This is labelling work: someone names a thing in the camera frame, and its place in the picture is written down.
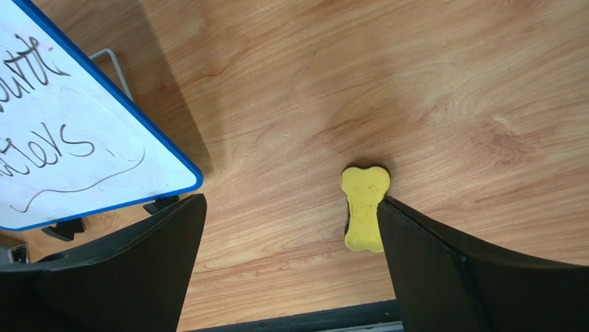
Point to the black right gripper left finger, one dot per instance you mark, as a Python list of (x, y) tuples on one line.
[(134, 279)]

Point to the blue-framed whiteboard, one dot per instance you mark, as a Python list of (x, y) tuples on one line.
[(72, 143)]

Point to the yellow bone-shaped eraser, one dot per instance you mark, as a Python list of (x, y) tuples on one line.
[(365, 186)]

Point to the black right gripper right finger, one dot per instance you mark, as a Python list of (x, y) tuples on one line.
[(447, 280)]

